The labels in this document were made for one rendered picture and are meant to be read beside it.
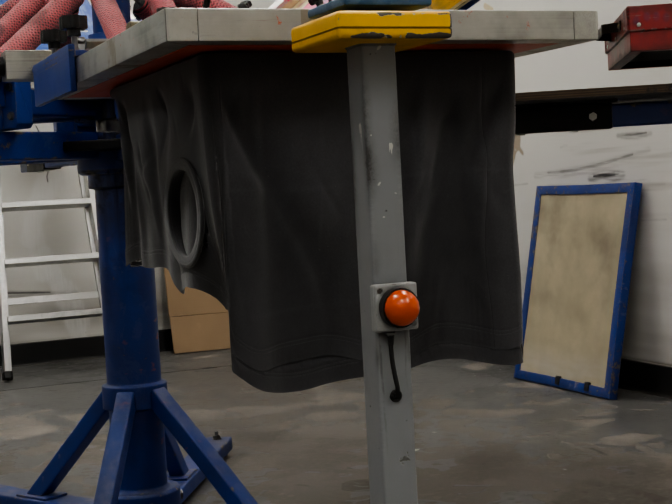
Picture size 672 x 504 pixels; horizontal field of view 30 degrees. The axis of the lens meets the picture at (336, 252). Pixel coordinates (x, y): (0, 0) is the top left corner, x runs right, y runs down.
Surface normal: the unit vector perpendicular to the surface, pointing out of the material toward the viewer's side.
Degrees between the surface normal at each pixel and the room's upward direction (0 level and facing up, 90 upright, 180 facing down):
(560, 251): 80
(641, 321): 90
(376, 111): 90
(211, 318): 75
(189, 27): 90
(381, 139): 90
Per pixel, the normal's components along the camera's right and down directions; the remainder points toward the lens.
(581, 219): -0.91, -0.10
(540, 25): 0.39, 0.03
